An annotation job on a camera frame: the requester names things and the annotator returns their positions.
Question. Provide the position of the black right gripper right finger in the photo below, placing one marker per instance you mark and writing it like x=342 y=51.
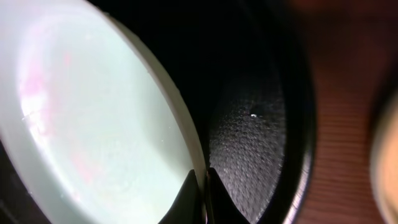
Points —
x=219 y=205

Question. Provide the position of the mint green plate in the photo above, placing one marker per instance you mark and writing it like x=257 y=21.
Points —
x=91 y=121

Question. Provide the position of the round black tray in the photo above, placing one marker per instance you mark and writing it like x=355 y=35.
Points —
x=244 y=79

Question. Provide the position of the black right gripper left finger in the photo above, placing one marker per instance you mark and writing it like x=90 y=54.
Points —
x=187 y=206

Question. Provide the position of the yellow plate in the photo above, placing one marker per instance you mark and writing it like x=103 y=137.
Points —
x=383 y=160

